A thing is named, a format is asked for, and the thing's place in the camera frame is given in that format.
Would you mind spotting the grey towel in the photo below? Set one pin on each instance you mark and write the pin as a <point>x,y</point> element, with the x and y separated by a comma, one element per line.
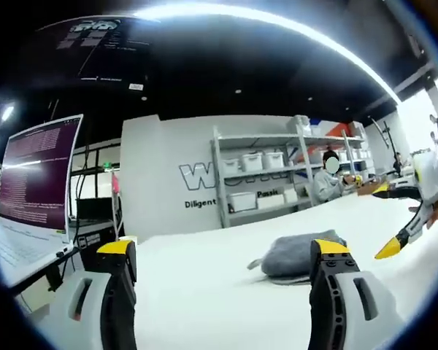
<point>295,251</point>

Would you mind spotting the black equipment case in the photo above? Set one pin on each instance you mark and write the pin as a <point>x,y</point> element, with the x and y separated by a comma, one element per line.
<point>95,240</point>

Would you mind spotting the grey metal shelving rack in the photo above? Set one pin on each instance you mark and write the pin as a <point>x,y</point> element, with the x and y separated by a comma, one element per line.
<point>295,175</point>

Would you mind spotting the white laptop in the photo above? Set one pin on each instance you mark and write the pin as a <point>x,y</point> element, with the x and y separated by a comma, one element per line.
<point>36,182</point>

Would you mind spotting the group of white storage boxes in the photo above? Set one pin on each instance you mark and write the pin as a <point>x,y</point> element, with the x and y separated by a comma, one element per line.
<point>252,162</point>

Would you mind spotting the ceiling light strip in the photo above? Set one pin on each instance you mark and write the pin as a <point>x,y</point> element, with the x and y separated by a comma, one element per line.
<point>314,47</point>

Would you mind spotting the dark overhead screen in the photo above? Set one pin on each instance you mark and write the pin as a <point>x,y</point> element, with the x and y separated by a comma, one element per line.
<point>95,47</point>

